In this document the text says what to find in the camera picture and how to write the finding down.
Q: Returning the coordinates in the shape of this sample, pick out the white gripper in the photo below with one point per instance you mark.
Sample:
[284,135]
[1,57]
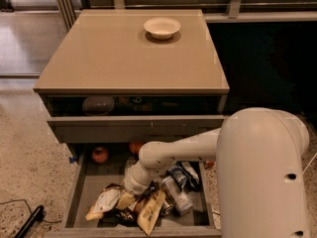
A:
[133,183]

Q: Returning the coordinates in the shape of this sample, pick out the brown chip bag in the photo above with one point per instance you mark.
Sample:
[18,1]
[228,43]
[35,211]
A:
[144,211]

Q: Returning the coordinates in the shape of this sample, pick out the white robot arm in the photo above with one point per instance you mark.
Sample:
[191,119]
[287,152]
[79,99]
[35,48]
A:
[258,159]

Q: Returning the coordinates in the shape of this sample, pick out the grey open middle drawer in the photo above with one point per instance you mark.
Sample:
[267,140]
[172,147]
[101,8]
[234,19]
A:
[91,178]

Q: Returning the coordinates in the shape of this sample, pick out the dark snack bag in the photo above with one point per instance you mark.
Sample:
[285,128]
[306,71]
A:
[185,176]

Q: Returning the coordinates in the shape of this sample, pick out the grey top drawer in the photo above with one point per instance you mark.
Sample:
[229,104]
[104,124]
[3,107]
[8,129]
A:
[125,129]

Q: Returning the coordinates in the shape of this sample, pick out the beige drawer cabinet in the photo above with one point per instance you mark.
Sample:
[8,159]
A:
[109,53]

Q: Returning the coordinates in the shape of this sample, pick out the red apple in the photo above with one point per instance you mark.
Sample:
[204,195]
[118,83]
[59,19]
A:
[100,155]

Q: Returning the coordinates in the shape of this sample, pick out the orange fruit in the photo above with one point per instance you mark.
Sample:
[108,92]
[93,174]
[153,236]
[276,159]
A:
[135,147]

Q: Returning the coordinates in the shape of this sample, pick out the white bottle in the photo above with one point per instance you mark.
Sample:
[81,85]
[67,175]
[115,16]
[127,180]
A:
[176,195]

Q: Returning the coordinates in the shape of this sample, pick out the black floor tool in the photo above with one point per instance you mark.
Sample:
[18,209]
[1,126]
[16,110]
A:
[36,215]

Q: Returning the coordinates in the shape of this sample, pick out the red soda can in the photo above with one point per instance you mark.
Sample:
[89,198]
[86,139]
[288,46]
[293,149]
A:
[209,165]

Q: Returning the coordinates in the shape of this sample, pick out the grey round object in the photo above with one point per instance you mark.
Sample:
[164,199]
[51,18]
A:
[98,105]

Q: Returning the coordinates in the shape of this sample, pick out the white bowl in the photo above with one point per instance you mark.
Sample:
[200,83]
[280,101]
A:
[162,28]

